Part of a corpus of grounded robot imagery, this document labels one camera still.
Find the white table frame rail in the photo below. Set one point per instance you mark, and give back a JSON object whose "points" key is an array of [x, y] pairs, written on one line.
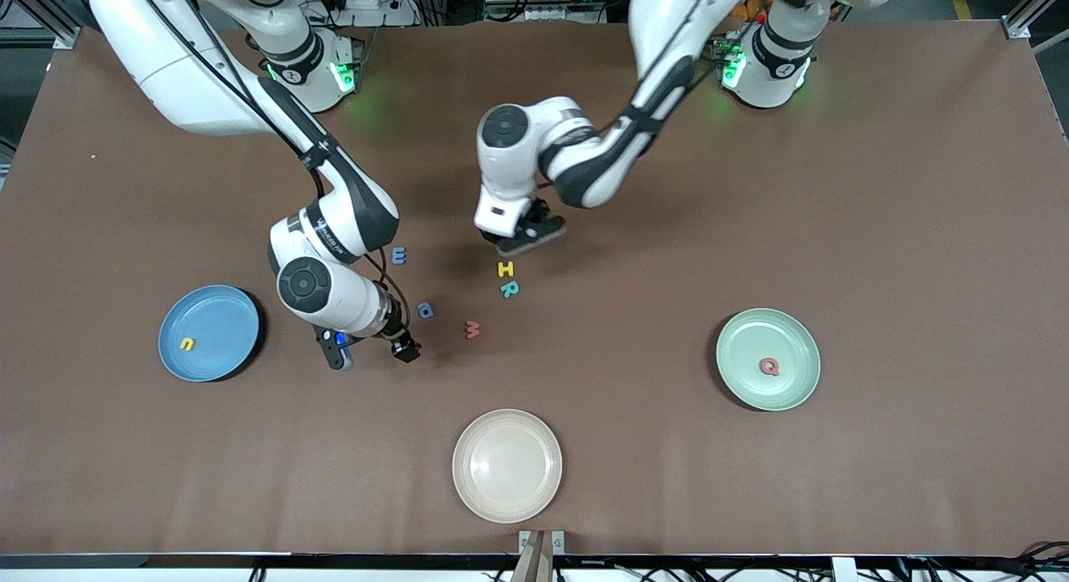
{"points": [[125, 575]]}

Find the metal bracket plate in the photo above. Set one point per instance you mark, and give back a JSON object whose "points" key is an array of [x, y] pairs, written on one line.
{"points": [[526, 538]]}

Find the blue round plate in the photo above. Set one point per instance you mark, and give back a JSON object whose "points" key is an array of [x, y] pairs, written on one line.
{"points": [[217, 315]]}

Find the blue small letter a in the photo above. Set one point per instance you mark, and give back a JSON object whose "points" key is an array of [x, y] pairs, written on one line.
{"points": [[425, 311]]}

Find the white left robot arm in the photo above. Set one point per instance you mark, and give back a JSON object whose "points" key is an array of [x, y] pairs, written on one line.
{"points": [[501, 189]]}

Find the brown table cover sheet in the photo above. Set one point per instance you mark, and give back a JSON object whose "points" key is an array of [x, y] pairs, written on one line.
{"points": [[835, 231]]}

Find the teal capital letter R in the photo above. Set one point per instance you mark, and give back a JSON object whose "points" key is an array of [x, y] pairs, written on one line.
{"points": [[509, 288]]}

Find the pink small letter w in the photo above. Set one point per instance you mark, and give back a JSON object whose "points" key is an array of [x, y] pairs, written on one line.
{"points": [[473, 330]]}

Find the blue small letter m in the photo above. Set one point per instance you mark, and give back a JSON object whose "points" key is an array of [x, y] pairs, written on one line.
{"points": [[399, 255]]}

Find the orange snack packets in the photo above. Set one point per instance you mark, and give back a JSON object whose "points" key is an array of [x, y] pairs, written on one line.
{"points": [[746, 6]]}

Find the tan camera post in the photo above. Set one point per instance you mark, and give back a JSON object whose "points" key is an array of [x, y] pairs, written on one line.
{"points": [[534, 567]]}

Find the beige round plate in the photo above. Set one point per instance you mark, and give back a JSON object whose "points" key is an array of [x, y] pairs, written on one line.
{"points": [[507, 465]]}

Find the pink capital letter Q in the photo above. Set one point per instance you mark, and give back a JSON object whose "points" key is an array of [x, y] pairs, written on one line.
{"points": [[762, 366]]}

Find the white power strip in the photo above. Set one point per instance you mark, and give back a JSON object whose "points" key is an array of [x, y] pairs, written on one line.
{"points": [[376, 14]]}

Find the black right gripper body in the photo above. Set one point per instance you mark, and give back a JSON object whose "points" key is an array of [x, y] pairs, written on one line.
{"points": [[399, 338]]}

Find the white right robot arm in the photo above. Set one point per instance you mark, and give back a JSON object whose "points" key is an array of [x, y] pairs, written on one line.
{"points": [[334, 294]]}

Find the yellow capital letter H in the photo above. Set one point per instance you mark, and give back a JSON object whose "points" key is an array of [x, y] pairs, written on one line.
{"points": [[505, 270]]}

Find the green round plate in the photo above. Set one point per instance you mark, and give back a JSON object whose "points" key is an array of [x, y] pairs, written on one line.
{"points": [[752, 340]]}

